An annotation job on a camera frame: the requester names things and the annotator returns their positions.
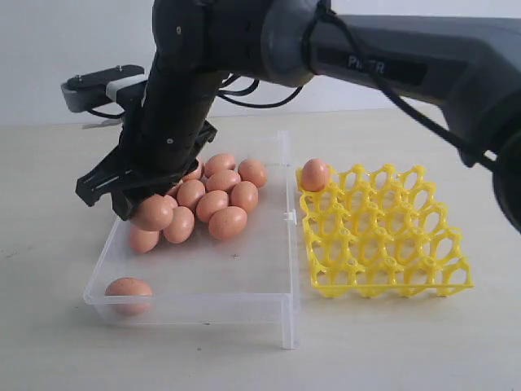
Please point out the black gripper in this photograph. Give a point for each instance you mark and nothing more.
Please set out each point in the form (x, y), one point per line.
(164, 114)

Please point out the brown egg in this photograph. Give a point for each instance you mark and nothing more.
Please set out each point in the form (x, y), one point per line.
(129, 286)
(315, 175)
(197, 173)
(174, 190)
(154, 213)
(227, 223)
(252, 170)
(210, 203)
(181, 226)
(143, 241)
(219, 162)
(223, 180)
(244, 195)
(190, 193)

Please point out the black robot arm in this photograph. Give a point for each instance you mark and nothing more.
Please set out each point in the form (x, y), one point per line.
(457, 76)

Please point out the clear plastic box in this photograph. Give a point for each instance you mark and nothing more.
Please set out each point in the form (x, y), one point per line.
(252, 278)

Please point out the yellow plastic egg tray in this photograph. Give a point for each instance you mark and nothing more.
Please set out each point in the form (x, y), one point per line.
(380, 232)

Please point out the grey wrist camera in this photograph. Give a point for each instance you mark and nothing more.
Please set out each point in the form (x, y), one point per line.
(92, 90)

